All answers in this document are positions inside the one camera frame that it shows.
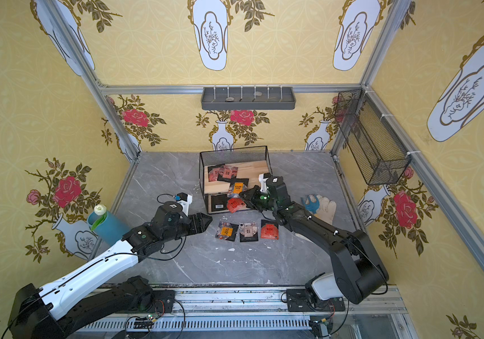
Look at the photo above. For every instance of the white work glove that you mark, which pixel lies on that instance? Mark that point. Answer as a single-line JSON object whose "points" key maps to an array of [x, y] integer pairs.
{"points": [[327, 209]]}

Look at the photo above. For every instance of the red black tea bag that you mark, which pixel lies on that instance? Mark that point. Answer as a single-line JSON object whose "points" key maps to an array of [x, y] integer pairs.
{"points": [[269, 230]]}

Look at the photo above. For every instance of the beige floral tea bag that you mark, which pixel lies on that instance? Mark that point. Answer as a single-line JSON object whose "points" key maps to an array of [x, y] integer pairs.
{"points": [[248, 232]]}

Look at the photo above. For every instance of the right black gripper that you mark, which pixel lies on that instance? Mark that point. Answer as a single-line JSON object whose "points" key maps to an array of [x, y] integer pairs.
{"points": [[257, 198]]}

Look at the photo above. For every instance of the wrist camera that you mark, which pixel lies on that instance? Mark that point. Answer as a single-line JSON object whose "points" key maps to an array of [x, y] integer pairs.
{"points": [[185, 201], [263, 182]]}

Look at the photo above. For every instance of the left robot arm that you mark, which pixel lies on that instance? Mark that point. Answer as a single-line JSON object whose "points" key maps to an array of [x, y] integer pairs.
{"points": [[62, 307]]}

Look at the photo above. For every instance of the black wire mesh shelf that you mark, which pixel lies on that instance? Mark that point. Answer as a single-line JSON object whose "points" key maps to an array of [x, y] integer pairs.
{"points": [[251, 162]]}

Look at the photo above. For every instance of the black wall mesh basket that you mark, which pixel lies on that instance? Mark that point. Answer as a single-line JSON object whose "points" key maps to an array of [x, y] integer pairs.
{"points": [[379, 153]]}

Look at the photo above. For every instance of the orange label tea bag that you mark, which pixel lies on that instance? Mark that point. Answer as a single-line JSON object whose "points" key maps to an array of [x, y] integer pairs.
{"points": [[227, 231]]}

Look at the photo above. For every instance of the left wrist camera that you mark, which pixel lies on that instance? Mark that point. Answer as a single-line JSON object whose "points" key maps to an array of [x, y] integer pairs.
{"points": [[185, 201]]}

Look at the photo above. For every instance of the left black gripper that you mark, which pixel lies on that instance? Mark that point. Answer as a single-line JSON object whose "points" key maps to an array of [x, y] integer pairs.
{"points": [[193, 222]]}

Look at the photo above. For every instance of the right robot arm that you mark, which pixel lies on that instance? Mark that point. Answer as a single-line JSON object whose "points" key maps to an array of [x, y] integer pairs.
{"points": [[357, 269]]}

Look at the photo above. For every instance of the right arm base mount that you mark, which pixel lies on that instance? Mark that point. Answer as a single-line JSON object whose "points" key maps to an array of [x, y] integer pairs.
{"points": [[300, 300]]}

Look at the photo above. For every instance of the grey wall tray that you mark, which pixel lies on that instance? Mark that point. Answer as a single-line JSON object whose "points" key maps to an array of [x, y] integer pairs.
{"points": [[248, 98]]}

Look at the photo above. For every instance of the teal vase with flower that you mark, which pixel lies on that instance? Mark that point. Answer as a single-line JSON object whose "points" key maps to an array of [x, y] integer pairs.
{"points": [[106, 225]]}

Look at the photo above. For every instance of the red tea bag lower shelf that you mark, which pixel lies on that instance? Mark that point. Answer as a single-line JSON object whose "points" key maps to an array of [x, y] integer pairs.
{"points": [[235, 204]]}

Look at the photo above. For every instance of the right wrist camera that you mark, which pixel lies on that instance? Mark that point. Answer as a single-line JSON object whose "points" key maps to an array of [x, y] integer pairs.
{"points": [[263, 182]]}

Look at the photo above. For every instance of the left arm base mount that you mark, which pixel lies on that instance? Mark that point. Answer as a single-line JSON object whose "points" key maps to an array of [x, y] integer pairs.
{"points": [[156, 301]]}

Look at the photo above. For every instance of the large black barcode packet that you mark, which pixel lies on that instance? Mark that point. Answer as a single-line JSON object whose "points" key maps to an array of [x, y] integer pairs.
{"points": [[217, 203]]}

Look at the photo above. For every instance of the blue yellow garden fork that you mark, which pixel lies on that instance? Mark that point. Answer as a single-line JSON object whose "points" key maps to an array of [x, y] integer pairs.
{"points": [[311, 203]]}

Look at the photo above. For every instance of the pink label tea bag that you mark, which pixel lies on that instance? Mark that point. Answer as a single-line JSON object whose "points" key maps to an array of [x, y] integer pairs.
{"points": [[222, 173]]}

